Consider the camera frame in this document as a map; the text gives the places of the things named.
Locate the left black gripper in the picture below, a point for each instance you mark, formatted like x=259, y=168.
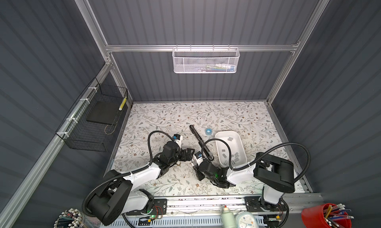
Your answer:
x=189, y=155

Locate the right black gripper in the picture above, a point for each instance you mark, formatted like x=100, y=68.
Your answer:
x=199, y=176

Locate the black stapler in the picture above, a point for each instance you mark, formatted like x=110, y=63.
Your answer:
x=206, y=152

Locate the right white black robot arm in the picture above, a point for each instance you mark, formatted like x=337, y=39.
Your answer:
x=277, y=174

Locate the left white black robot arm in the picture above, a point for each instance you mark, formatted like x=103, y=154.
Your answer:
x=120, y=193

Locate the white plastic tray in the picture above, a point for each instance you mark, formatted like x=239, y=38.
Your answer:
x=238, y=155

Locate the blue tape roll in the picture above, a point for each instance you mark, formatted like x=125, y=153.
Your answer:
x=208, y=131

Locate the green glue bottle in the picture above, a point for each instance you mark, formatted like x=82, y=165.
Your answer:
x=228, y=218

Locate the floral table mat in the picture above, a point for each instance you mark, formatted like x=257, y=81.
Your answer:
x=149, y=125

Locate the mint alarm clock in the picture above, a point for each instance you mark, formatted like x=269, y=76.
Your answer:
x=246, y=220

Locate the yellow marker pen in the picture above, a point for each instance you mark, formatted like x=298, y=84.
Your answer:
x=123, y=103

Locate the red pencil cup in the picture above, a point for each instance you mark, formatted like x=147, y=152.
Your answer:
x=327, y=216

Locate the jar of coloured pencils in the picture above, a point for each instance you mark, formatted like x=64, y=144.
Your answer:
x=71, y=218

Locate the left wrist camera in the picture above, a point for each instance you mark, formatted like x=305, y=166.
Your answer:
x=178, y=139

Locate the white wire mesh basket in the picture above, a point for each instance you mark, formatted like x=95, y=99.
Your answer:
x=205, y=61

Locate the black wire basket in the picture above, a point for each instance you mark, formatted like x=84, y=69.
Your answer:
x=96, y=120

